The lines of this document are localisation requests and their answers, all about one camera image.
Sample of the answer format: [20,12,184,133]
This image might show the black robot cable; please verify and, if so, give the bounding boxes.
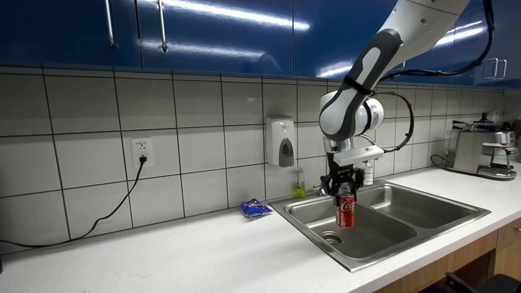
[372,0,497,154]

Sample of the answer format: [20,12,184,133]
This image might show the black chair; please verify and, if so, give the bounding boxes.
[421,271,521,293]

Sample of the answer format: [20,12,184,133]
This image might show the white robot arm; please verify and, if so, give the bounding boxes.
[320,0,469,204]

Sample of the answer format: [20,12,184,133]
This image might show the green dish soap bottle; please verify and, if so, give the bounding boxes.
[292,167,307,198]

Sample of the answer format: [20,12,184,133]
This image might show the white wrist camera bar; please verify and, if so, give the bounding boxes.
[325,138,385,165]

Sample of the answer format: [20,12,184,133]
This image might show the wooden lower cabinet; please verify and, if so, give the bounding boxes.
[377,218,521,293]

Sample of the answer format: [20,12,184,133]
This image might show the white small bottle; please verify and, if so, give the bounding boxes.
[364,159,375,185]

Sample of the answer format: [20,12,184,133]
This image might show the red soda can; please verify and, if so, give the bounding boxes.
[336,191,357,227]

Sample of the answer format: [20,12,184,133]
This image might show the black power cord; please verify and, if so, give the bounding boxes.
[0,154,150,250]

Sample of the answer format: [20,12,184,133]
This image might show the white wall power outlet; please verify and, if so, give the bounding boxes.
[132,138,155,165]

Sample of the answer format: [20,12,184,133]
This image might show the white wall soap dispenser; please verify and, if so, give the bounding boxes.
[266,115,297,167]

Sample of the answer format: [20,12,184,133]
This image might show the blue upper cabinets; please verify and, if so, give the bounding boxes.
[0,0,521,91]

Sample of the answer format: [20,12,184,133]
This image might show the blue snack bag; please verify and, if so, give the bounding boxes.
[240,198,271,218]

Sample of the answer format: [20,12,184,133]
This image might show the chrome gooseneck faucet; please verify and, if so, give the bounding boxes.
[313,183,331,196]

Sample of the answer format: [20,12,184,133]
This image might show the stainless steel double sink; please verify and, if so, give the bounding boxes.
[274,182,489,271]

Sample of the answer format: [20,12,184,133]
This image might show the silver coffee machine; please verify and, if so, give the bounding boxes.
[445,113,517,180]

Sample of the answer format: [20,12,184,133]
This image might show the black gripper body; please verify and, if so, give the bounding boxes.
[328,152,355,187]

